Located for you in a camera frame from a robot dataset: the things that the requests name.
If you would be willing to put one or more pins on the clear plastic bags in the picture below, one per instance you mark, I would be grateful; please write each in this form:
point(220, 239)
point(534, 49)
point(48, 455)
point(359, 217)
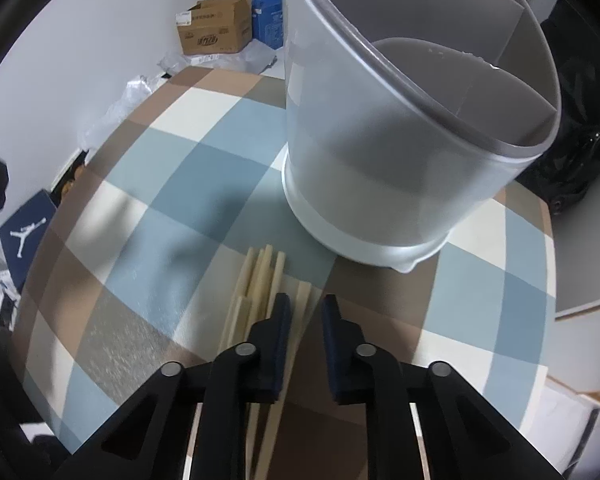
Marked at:
point(255, 58)

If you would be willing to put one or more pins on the wooden chopstick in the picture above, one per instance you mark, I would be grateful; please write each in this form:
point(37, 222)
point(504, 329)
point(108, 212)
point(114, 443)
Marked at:
point(269, 436)
point(274, 280)
point(257, 293)
point(238, 291)

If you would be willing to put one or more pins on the blue cardboard box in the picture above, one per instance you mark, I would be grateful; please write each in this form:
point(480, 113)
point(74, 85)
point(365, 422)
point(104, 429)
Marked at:
point(267, 22)

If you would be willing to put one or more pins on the black backpack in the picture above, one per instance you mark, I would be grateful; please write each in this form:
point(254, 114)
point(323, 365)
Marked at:
point(563, 175)

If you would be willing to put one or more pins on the navy Jordan shoe box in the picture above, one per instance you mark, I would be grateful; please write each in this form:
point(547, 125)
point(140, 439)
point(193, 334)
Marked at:
point(22, 232)

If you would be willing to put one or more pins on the brown cardboard box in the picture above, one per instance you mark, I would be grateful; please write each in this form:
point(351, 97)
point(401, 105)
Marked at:
point(215, 26)

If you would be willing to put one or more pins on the grey divided utensil holder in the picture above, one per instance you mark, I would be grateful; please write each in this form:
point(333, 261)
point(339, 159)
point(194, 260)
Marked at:
point(403, 116)

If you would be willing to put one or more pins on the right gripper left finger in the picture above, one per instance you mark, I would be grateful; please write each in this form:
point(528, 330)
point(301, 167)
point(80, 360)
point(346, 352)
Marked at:
point(251, 372)

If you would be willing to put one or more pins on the wooden chopstick in pile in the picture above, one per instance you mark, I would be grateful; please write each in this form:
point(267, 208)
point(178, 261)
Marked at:
point(257, 293)
point(274, 280)
point(238, 291)

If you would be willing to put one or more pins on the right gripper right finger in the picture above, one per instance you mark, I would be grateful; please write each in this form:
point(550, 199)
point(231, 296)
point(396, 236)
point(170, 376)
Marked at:
point(360, 373)

